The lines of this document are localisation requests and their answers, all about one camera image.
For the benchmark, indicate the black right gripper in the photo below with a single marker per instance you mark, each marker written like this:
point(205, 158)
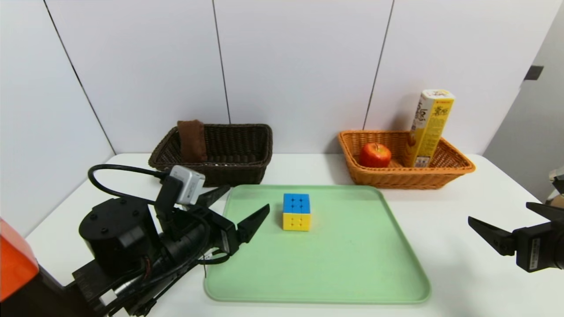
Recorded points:
point(532, 248)

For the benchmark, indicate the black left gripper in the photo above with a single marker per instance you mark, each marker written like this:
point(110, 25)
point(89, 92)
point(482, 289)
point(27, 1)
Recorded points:
point(225, 239)

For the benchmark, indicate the brown towel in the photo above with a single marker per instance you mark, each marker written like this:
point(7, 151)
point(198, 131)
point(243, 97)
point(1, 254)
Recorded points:
point(192, 141)

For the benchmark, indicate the yellow crisps box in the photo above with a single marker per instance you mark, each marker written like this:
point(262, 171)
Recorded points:
point(429, 127)

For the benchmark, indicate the red apple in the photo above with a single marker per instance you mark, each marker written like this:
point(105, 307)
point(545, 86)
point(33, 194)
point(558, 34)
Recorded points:
point(375, 156)

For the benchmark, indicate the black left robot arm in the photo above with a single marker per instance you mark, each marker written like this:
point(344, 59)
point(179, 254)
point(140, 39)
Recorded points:
point(114, 233)

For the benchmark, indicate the dark brown wicker basket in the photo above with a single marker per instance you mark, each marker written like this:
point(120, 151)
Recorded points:
point(238, 174)

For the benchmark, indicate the orange wicker basket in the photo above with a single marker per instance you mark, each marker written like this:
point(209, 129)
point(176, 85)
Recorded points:
point(396, 178)

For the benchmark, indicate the white background object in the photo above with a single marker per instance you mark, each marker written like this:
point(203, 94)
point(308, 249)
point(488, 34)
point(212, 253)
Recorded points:
point(556, 174)

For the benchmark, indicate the colourful puzzle cube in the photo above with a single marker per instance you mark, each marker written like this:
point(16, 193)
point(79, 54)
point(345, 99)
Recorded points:
point(296, 211)

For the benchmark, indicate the light green plastic tray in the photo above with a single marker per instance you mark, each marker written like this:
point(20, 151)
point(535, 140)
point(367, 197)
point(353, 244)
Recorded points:
point(352, 264)

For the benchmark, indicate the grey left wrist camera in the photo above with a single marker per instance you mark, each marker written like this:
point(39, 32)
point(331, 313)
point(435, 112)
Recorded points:
point(191, 185)

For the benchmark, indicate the black wall bracket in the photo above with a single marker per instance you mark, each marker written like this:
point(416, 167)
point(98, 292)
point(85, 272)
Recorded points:
point(534, 73)

